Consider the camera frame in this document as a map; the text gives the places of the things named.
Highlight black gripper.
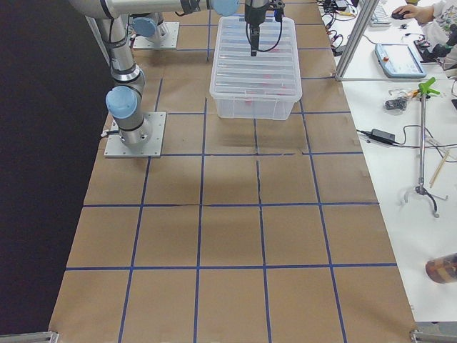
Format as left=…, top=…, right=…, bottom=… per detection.
left=244, top=0, right=285, bottom=56

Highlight clear ribbed box lid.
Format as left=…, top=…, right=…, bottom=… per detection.
left=209, top=15, right=303, bottom=101

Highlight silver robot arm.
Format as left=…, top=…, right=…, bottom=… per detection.
left=127, top=1, right=240, bottom=49
left=71, top=1, right=239, bottom=157

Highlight clear plastic storage box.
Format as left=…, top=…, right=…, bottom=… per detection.
left=209, top=15, right=303, bottom=121

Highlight blue teach pendant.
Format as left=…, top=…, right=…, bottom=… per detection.
left=374, top=44, right=426, bottom=79

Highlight black computer mouse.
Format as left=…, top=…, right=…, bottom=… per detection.
left=391, top=11, right=411, bottom=20

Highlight black power adapter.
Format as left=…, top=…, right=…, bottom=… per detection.
left=371, top=129, right=396, bottom=145

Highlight person at desk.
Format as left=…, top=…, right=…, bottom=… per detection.
left=394, top=0, right=456, bottom=70

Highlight wooden chopsticks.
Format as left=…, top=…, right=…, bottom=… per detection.
left=429, top=150, right=449, bottom=187

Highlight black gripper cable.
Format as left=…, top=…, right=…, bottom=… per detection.
left=245, top=6, right=285, bottom=53

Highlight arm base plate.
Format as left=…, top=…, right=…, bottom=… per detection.
left=104, top=111, right=166, bottom=158
left=132, top=19, right=179, bottom=50

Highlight aluminium frame post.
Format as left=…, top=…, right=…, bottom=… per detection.
left=335, top=0, right=378, bottom=81

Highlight green handled reacher grabber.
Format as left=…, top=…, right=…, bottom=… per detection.
left=403, top=77, right=440, bottom=218

